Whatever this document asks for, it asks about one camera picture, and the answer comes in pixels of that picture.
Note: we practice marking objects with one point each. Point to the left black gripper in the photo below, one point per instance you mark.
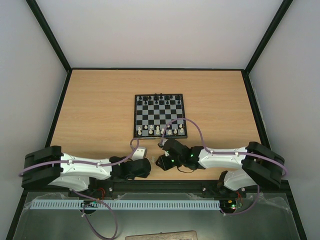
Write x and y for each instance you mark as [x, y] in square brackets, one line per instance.
[144, 175]

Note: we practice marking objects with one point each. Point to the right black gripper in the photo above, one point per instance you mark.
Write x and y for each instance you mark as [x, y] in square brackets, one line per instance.
[161, 162]

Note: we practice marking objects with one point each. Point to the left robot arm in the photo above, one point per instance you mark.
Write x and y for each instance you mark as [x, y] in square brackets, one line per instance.
[50, 166]

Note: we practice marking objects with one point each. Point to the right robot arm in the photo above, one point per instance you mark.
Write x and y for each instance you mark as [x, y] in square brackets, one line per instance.
[246, 166]

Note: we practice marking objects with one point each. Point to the left controller board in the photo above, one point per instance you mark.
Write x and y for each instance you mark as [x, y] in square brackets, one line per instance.
[90, 203]

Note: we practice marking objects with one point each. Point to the black chess pieces row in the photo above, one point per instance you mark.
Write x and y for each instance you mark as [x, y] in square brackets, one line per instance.
[158, 99]

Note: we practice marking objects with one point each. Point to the right green controller board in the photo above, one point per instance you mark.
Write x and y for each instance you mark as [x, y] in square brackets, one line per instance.
[233, 204]

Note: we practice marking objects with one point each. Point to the black and silver chessboard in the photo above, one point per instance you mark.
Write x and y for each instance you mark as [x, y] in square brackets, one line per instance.
[159, 115]

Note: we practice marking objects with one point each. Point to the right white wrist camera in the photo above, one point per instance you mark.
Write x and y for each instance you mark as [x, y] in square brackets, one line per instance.
[161, 144]

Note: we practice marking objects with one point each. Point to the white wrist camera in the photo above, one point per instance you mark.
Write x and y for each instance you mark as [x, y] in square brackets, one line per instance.
[161, 144]
[140, 153]

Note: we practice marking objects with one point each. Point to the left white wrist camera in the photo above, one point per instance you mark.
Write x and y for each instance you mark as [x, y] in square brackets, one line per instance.
[140, 153]

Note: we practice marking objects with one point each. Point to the light blue cable duct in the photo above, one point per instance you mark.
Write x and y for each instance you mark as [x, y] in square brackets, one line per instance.
[73, 204]

